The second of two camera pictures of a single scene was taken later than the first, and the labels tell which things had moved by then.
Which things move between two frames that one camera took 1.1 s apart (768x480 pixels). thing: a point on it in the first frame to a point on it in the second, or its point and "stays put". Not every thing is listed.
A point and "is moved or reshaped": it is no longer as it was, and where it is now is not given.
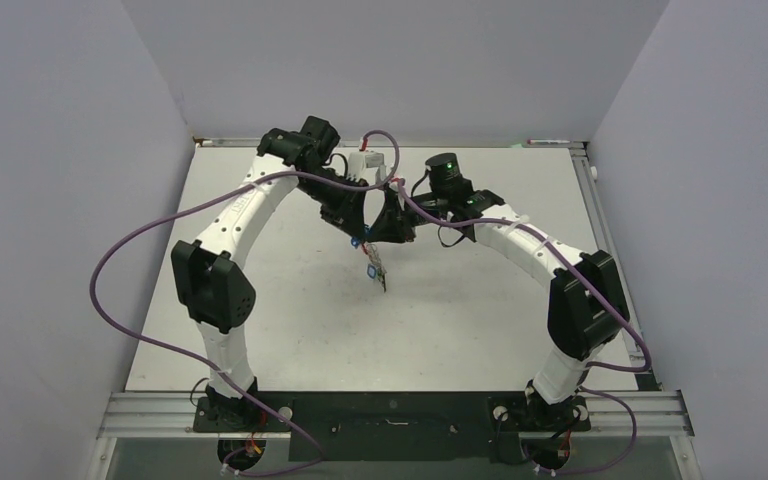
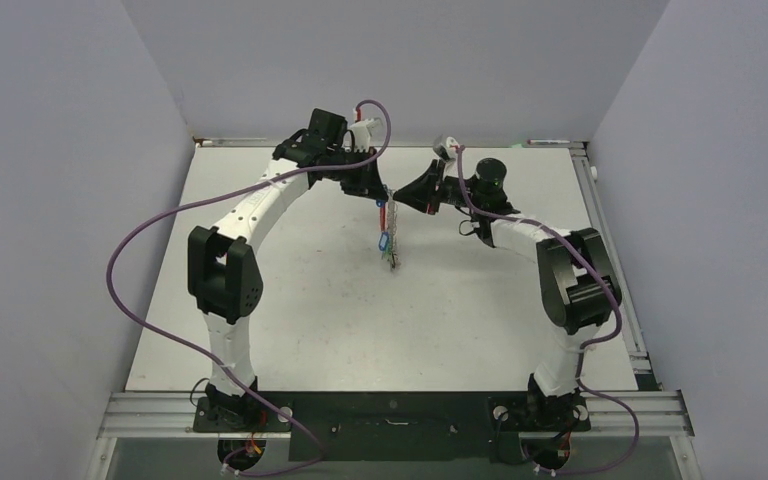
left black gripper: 348,213 to 366,184
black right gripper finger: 393,222 to 421,194
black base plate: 381,426 stays put
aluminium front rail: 656,414 stays put
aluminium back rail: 224,142 stays put
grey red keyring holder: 372,252 is moved or reshaped
